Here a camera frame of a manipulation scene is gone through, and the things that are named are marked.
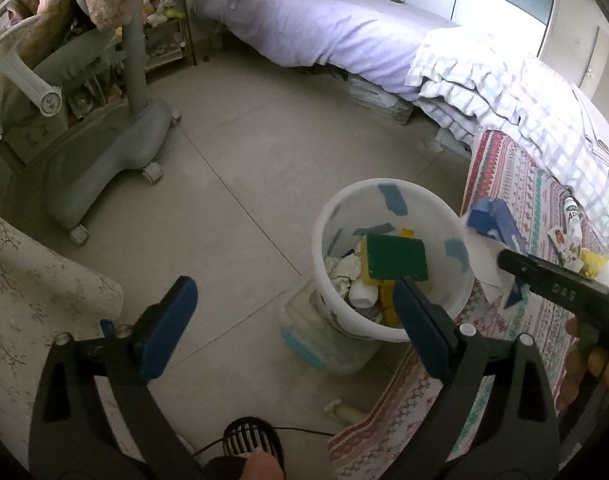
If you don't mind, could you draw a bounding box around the grey rolling chair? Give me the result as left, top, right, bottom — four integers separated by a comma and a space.
0, 0, 180, 246

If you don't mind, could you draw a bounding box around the small bottle on bed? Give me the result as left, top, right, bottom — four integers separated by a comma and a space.
563, 196, 583, 250

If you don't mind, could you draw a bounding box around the patterned red bed mat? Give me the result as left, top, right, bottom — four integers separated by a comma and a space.
327, 127, 609, 480

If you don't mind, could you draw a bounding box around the person's right hand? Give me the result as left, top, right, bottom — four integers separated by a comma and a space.
555, 316, 609, 411

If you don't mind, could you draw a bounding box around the floral white cloth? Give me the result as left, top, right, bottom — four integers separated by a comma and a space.
0, 217, 142, 479

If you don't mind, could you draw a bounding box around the wooden shelf with toys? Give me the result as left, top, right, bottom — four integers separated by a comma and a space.
143, 0, 196, 73

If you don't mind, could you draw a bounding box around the lavender duvet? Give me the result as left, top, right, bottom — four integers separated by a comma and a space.
193, 0, 454, 101

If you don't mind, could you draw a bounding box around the yellow green sponge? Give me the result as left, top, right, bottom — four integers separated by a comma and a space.
359, 234, 429, 285

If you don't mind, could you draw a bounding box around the white plastic bottle in bin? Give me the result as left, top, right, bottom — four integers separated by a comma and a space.
347, 278, 379, 310

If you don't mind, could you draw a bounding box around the small snack packet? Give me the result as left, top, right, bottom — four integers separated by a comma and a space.
547, 226, 584, 273

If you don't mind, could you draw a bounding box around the beige knitted blanket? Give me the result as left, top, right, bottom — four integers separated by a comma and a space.
4, 0, 146, 61

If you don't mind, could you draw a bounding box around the checked purple white blanket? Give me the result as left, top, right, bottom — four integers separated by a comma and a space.
405, 27, 609, 247

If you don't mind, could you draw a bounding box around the blue white paper box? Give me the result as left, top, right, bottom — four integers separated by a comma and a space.
464, 197, 528, 309

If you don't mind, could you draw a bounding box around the person's left hand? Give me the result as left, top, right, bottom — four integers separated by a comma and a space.
240, 448, 285, 480

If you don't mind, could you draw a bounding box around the white plastic trash bin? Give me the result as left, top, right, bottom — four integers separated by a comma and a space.
312, 178, 475, 342

